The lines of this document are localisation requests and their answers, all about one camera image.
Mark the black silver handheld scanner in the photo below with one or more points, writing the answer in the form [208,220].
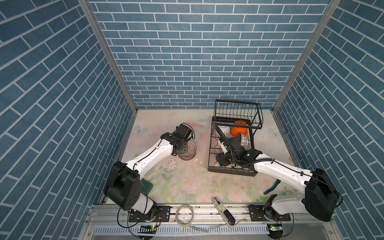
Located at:
[224,212]

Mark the aluminium corner post left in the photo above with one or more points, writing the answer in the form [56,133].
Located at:
[94,24]

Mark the black wire dish rack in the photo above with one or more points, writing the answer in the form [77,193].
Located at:
[226,112]

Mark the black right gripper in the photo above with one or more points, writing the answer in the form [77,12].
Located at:
[220,158]

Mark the blue triangle patterned bowl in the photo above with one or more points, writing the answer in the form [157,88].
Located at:
[243,140]

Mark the green handled pliers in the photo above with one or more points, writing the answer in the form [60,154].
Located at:
[273,187]

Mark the green patterned ceramic bowl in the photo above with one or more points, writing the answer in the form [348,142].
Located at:
[226,131]

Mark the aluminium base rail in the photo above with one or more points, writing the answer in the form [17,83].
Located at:
[202,222]

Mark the dark green sponge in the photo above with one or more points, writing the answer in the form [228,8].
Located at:
[146,187]

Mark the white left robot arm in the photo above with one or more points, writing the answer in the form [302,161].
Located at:
[124,182]

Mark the orange plastic bowl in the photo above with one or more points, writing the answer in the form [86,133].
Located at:
[240,127]

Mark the red striped ceramic bowl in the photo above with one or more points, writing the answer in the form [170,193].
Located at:
[188,151]

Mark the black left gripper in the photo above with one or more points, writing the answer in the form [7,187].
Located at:
[185,147]

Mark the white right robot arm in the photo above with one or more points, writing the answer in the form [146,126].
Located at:
[316,196]

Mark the aluminium corner post right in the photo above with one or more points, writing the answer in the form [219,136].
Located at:
[318,30]

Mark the aluminium corner post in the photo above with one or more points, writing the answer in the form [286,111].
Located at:
[318,30]
[94,24]

